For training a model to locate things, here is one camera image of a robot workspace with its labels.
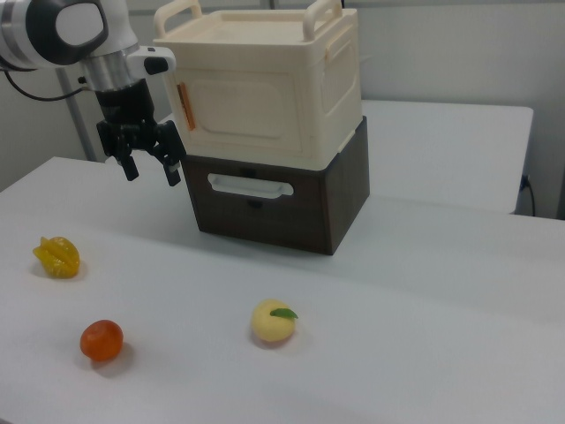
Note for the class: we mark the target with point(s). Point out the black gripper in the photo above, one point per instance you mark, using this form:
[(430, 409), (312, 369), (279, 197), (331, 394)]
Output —
[(125, 106)]

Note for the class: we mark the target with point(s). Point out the cream cabinet door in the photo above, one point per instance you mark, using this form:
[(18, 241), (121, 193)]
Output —
[(238, 110)]

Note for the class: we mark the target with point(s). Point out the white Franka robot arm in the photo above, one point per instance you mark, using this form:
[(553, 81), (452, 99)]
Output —
[(17, 44)]

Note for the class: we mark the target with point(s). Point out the cream plastic storage cabinet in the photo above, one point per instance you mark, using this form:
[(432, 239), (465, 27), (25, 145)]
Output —
[(335, 88)]

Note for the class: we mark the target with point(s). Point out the yellow toy starfruit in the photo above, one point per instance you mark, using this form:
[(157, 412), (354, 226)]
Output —
[(56, 258)]

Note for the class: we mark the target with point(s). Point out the orange toy mandarin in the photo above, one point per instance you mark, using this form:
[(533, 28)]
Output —
[(101, 341)]

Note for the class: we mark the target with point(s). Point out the dark brown drawer box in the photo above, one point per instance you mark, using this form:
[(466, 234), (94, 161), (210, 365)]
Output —
[(344, 190)]

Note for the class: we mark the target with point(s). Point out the pale yellow toy fruit with leaf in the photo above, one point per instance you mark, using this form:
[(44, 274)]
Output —
[(271, 327)]

